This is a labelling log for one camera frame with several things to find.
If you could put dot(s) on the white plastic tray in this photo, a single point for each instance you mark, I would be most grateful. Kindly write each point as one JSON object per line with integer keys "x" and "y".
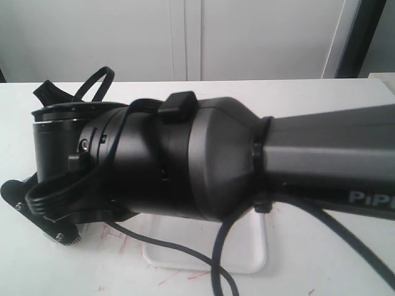
{"x": 244, "y": 251}

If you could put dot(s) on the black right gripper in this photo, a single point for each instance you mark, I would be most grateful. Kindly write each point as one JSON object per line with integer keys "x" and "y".
{"x": 77, "y": 155}

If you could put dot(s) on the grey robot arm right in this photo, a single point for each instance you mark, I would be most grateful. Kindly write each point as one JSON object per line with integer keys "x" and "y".
{"x": 203, "y": 159}

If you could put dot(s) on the small steel cup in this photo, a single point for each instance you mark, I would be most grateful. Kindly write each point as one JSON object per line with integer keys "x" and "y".
{"x": 80, "y": 229}

